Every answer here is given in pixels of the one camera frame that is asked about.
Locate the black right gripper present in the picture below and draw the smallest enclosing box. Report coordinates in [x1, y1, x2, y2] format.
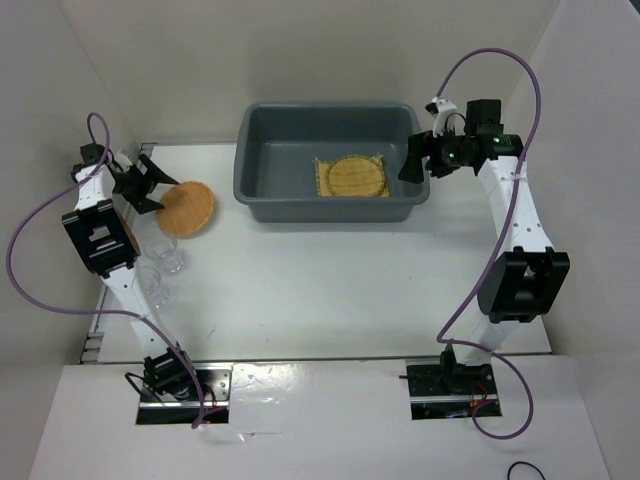
[398, 123, 472, 183]

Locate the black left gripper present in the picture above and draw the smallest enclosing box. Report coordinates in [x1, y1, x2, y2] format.
[112, 154, 178, 213]

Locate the round orange woven plate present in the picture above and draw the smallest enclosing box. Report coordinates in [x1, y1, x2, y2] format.
[155, 181, 216, 237]

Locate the round green-rimmed bamboo mat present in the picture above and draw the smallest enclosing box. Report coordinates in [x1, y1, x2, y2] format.
[324, 155, 386, 197]

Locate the square woven bamboo mat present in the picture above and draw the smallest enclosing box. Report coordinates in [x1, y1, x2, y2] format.
[314, 153, 390, 198]

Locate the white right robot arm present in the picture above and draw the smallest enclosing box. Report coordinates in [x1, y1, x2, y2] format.
[398, 97, 570, 394]

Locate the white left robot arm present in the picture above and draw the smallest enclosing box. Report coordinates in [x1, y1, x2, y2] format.
[62, 141, 199, 401]

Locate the grey plastic bin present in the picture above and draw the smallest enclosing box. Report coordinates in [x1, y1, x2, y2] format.
[233, 102, 430, 223]

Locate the clear plastic cup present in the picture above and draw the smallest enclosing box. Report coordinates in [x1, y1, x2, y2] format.
[136, 266, 170, 309]
[144, 235, 185, 274]

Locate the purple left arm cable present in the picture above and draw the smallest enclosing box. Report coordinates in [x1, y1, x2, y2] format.
[4, 112, 229, 430]

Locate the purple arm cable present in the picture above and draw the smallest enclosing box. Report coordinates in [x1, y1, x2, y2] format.
[4, 112, 229, 430]
[435, 47, 544, 440]

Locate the aluminium table edge rail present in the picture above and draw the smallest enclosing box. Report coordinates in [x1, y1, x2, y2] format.
[79, 142, 157, 364]

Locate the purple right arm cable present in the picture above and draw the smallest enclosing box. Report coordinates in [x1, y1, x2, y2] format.
[435, 47, 544, 440]

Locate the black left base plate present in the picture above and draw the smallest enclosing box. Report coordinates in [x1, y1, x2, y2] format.
[125, 363, 233, 426]

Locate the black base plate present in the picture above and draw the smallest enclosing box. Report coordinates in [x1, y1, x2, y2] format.
[125, 363, 233, 426]
[399, 362, 502, 420]

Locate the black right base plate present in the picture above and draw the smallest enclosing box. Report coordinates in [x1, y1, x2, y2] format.
[399, 362, 502, 420]

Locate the black cable loop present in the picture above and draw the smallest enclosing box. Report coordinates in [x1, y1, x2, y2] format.
[507, 460, 547, 480]

